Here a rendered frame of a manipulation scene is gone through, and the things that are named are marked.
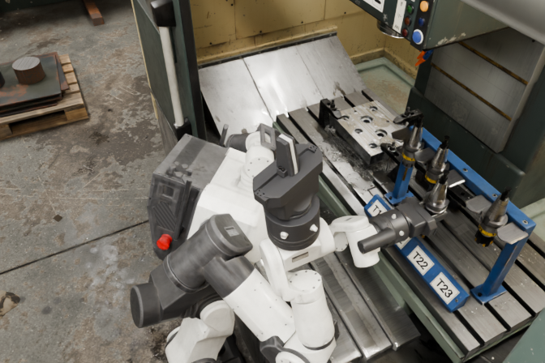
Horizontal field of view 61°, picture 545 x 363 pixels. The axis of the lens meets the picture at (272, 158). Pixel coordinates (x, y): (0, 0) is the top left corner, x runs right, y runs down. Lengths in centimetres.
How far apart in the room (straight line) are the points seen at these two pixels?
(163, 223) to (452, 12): 86
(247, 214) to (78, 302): 177
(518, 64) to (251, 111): 124
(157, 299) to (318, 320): 55
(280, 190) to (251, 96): 184
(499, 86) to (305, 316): 135
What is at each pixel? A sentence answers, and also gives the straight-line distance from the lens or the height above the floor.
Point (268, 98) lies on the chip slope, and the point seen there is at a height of 74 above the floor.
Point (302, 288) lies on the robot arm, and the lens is 86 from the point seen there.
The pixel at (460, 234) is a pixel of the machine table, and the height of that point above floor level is 90.
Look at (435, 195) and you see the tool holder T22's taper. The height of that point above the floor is 126.
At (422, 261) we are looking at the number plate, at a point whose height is 94.
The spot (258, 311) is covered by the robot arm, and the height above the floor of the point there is 132.
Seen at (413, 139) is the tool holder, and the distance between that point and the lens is 147.
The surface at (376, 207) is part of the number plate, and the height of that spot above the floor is 94.
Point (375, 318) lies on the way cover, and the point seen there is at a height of 72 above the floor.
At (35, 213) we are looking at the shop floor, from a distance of 320.
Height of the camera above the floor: 215
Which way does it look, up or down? 42 degrees down
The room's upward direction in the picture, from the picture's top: straight up
